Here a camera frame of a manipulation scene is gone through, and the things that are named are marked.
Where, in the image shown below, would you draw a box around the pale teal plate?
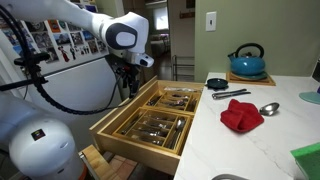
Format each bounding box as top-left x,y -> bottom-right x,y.
298,91 -> 320,106

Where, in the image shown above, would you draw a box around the red dress figure magnet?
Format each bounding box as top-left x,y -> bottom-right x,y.
57,45 -> 72,63

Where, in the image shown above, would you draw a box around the green sponge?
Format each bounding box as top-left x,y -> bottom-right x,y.
289,142 -> 320,180

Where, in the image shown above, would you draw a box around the large silver serving spoon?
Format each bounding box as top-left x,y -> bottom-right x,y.
169,117 -> 187,150

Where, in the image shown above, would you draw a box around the black camera stand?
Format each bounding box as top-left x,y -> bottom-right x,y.
0,52 -> 51,93

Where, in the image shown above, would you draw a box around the white light switch plate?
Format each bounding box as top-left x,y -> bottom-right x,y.
205,11 -> 218,33

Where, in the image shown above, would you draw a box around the steel sink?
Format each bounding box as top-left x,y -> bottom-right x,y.
210,173 -> 250,180

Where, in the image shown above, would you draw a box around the white fridge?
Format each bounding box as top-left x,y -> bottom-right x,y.
0,0 -> 124,153

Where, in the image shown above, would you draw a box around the butcher block wooden top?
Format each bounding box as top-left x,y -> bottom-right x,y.
79,144 -> 138,180

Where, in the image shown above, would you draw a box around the black corrugated cable conduit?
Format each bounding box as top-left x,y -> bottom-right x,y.
0,4 -> 134,116

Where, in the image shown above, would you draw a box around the small printed photo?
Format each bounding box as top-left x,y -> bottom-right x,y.
31,31 -> 54,49
24,20 -> 48,33

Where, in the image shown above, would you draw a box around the silver table knife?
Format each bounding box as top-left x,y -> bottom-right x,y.
211,88 -> 248,98
213,91 -> 252,100

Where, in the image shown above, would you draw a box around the teal kettle black handle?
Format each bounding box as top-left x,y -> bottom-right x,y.
227,42 -> 268,78

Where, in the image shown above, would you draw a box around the clear bag of cutlery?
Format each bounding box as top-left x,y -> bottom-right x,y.
163,86 -> 198,93

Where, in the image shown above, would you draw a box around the wooden coat hook rail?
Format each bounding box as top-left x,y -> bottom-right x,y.
179,10 -> 196,20

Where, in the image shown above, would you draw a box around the wooden cutlery tray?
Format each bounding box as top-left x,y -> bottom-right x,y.
112,106 -> 194,155
143,89 -> 202,117

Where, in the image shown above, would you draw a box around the black metal shoe rack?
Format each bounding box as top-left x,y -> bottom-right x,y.
171,54 -> 195,82

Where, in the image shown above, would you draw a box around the red cloth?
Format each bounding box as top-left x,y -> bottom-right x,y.
219,98 -> 265,134

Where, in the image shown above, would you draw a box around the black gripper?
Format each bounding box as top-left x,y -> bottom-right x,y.
112,61 -> 142,100

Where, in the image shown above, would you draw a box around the wooden trivet board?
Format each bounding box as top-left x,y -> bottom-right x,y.
225,71 -> 277,87

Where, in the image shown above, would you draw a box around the light wooden drawer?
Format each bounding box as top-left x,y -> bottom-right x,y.
89,75 -> 205,177

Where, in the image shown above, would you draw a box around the round teal trivet pad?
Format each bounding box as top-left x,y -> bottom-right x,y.
233,71 -> 269,81

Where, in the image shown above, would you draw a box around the small dark blue dish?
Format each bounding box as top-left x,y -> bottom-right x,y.
206,77 -> 230,90

